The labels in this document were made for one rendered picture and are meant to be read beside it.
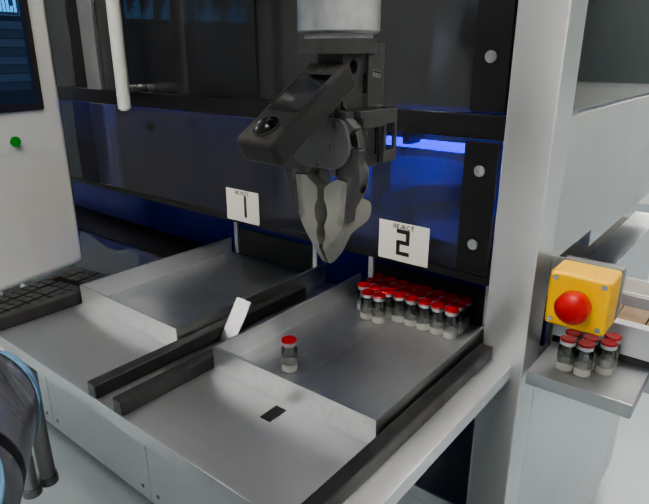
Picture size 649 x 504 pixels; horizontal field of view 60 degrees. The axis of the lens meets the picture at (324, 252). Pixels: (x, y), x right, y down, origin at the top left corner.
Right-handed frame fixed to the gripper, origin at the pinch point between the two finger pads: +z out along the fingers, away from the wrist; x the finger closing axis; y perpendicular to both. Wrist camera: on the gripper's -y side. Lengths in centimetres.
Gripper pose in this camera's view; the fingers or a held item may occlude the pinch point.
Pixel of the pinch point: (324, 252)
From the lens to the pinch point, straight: 56.7
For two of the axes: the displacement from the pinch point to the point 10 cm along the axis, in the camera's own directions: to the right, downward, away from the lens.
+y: 6.2, -2.6, 7.4
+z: 0.0, 9.4, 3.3
